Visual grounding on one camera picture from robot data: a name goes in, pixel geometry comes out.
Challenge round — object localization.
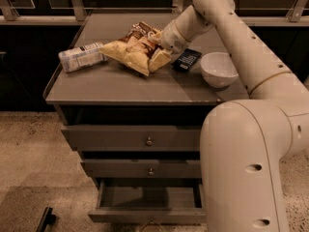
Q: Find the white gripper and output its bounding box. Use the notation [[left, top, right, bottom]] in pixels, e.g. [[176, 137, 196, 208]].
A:
[[148, 20, 189, 73]]

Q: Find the brown yellow chip bag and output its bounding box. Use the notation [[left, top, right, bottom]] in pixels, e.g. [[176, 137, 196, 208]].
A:
[[99, 21, 160, 76]]

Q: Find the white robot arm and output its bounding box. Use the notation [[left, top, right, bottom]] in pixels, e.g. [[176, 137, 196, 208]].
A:
[[156, 0, 309, 232]]

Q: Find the grey drawer cabinet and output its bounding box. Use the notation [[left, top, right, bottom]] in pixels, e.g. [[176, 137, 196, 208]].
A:
[[42, 13, 250, 225]]

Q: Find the grey top drawer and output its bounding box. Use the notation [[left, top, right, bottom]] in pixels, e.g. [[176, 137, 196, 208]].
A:
[[62, 125, 201, 152]]

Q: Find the grey drawer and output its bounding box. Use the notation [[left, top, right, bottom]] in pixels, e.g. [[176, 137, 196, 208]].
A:
[[81, 159, 202, 179], [89, 178, 206, 224], [62, 125, 201, 152]]

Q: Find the grey middle drawer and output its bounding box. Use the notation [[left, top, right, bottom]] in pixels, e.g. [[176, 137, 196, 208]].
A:
[[81, 159, 202, 179]]

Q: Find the grey bottom drawer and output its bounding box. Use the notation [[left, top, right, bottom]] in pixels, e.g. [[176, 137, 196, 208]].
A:
[[89, 178, 206, 224]]

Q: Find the white ceramic bowl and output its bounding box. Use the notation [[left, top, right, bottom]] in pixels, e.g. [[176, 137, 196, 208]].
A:
[[200, 52, 239, 88]]

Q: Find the clear plastic water bottle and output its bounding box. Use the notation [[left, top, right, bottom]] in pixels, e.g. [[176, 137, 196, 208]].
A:
[[58, 42, 106, 73]]

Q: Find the metal window railing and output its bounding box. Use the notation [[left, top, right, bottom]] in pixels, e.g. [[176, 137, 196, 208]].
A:
[[1, 0, 309, 24]]

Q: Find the black object on floor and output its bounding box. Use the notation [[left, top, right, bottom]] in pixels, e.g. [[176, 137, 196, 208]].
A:
[[36, 207, 56, 232]]

